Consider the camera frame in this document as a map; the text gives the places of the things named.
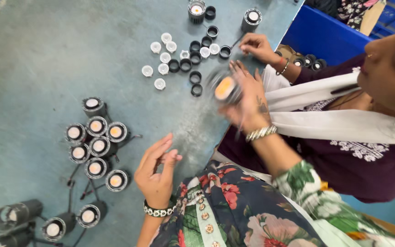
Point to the person's left fingers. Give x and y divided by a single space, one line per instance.
161 147

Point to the silver bangle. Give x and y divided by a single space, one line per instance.
261 133

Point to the heap of black lamp parts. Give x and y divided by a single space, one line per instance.
310 62

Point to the group of white plastic lenses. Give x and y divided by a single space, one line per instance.
165 57

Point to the black spotlight lamp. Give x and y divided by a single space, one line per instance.
251 20
196 12
225 88

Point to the person's left hand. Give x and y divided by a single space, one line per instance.
154 185

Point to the group of black plastic rings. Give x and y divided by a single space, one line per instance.
185 65

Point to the person's right hand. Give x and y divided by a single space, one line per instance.
254 109

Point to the white scarf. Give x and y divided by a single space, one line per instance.
338 121

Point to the brown carton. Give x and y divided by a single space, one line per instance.
286 52

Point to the floral dress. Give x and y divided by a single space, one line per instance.
238 212

